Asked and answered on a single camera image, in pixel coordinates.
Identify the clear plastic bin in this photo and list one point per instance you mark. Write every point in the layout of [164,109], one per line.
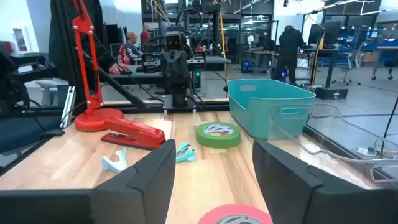
[382,174]
[335,137]

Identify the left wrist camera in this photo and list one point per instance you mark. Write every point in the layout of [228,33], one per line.
[172,41]

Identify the black computer monitor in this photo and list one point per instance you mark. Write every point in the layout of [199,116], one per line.
[323,33]

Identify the light blue staple remover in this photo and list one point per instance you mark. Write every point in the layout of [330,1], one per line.
[113,163]

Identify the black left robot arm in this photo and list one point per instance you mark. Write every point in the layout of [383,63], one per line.
[180,95]

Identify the person's hand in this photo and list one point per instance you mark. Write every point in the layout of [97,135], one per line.
[117,69]

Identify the red stapler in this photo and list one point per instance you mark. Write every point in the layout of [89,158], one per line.
[136,133]

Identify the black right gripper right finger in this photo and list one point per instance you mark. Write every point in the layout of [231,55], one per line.
[311,199]

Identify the red desk lamp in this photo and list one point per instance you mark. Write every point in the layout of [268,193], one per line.
[93,119]

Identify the black pole base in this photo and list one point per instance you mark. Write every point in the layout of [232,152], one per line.
[331,92]

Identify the silver aluminium bracket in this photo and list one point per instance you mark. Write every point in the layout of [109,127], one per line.
[67,107]

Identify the teal staple remover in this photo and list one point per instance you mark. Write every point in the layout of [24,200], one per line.
[185,153]

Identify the person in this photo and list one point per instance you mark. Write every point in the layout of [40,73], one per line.
[289,53]
[130,49]
[71,46]
[145,35]

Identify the pink tape roll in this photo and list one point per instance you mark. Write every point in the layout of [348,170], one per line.
[236,208]

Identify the teal plastic bin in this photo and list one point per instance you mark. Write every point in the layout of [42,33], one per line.
[264,102]

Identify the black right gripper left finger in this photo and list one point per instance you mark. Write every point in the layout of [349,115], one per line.
[130,199]

